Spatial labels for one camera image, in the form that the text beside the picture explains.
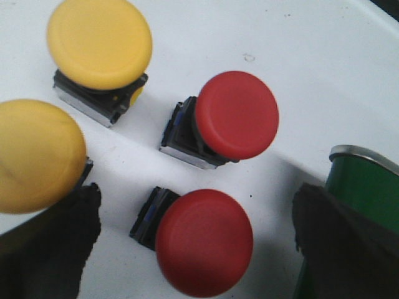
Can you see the red mushroom button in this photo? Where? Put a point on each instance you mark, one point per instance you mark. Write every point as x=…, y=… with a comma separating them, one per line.
x=203, y=240
x=234, y=117

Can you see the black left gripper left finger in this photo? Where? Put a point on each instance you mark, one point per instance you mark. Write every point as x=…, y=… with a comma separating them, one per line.
x=45, y=256

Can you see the green conveyor belt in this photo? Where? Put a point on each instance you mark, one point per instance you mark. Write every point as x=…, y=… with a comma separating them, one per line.
x=366, y=182

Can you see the yellow mushroom button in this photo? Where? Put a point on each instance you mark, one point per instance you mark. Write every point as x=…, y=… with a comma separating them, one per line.
x=43, y=155
x=102, y=50

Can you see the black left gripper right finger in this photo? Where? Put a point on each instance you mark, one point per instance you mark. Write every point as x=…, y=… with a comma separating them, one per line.
x=348, y=255

